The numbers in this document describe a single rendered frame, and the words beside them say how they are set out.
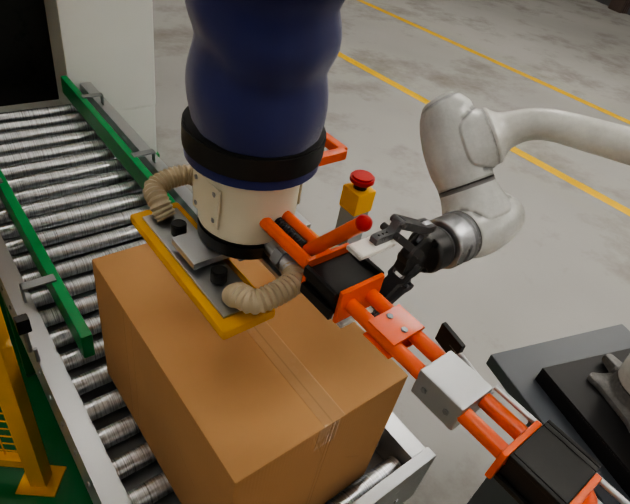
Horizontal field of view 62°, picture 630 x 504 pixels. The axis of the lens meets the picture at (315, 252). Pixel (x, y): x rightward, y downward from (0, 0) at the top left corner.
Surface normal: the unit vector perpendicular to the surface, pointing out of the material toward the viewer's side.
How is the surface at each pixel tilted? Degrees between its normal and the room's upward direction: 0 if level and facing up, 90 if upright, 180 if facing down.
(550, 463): 0
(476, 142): 59
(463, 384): 0
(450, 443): 0
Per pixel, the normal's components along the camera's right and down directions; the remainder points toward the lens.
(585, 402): 0.20, -0.78
